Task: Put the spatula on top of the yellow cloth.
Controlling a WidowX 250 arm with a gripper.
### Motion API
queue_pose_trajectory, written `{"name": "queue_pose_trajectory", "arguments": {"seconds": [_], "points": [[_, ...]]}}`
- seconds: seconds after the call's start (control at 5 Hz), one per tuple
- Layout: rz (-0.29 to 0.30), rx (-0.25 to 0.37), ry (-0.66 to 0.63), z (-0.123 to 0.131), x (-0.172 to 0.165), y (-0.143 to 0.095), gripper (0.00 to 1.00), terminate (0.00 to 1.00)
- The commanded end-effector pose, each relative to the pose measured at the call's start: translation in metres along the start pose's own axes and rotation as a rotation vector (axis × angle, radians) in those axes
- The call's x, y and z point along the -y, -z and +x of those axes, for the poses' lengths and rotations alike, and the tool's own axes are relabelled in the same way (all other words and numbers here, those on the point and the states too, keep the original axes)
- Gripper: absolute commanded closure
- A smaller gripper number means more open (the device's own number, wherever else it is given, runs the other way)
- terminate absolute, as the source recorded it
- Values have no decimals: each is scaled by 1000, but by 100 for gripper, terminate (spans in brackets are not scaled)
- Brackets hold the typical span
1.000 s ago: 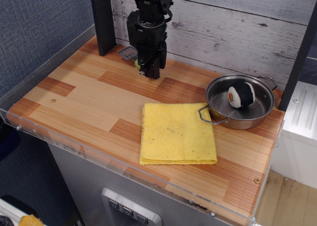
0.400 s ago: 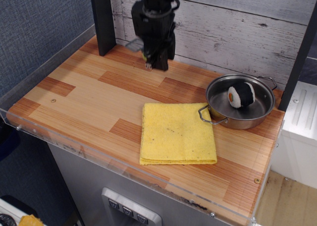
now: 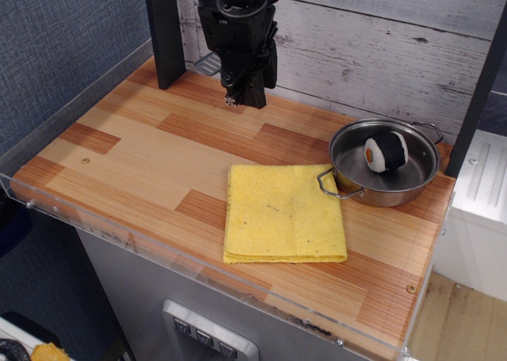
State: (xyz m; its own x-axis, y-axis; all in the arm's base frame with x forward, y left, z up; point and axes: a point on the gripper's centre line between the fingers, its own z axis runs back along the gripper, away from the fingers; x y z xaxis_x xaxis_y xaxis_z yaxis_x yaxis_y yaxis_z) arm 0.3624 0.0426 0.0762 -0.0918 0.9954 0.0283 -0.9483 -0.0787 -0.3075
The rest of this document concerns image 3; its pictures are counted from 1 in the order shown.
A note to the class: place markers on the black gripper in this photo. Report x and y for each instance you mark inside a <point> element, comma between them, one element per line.
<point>241,33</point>

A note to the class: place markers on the grey spatula with green handle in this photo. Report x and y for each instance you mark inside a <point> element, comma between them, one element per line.
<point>209,65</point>

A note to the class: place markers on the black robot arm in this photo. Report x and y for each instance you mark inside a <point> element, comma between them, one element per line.
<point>241,37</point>

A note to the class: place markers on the yellow folded cloth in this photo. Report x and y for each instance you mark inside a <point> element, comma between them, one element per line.
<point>283,214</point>

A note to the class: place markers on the plush sushi roll toy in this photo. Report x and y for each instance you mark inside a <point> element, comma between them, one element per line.
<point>385,152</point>

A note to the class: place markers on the stainless steel pan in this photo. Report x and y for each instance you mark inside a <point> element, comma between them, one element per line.
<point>351,177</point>

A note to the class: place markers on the silver toy fridge front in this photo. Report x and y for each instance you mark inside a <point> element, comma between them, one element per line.
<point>173,307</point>

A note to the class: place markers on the white toy appliance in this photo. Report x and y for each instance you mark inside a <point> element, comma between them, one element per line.
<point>472,248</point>

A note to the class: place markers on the yellow object at corner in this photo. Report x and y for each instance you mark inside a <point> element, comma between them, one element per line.
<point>49,352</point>

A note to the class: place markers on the dark grey vertical post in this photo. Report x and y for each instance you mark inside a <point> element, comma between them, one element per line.
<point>165,29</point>

